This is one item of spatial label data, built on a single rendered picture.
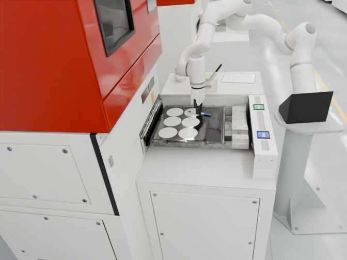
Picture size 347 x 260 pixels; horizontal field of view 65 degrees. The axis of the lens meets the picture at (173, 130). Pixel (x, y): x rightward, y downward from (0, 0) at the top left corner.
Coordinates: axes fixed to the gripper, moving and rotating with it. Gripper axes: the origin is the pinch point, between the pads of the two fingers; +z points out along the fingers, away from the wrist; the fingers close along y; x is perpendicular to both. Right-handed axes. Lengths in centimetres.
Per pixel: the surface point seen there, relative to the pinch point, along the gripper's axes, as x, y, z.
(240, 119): 23.3, -4.1, 4.3
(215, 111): 7.7, -5.3, 2.4
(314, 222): 74, -24, 91
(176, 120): -9.4, 10.9, 2.2
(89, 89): -3, 72, -46
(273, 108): 19, -182, 92
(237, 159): 29.3, 22.6, 10.4
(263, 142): 40.3, 23.4, -3.2
